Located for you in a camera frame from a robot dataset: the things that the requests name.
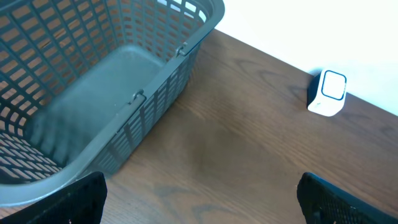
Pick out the grey plastic mesh basket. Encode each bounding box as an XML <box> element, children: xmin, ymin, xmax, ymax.
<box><xmin>1</xmin><ymin>0</ymin><xmax>225</xmax><ymax>207</ymax></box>

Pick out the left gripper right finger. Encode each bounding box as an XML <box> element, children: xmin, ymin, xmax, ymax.
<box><xmin>297</xmin><ymin>172</ymin><xmax>397</xmax><ymax>224</ymax></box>

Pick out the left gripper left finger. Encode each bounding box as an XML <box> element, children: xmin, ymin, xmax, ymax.
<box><xmin>1</xmin><ymin>172</ymin><xmax>108</xmax><ymax>224</ymax></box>

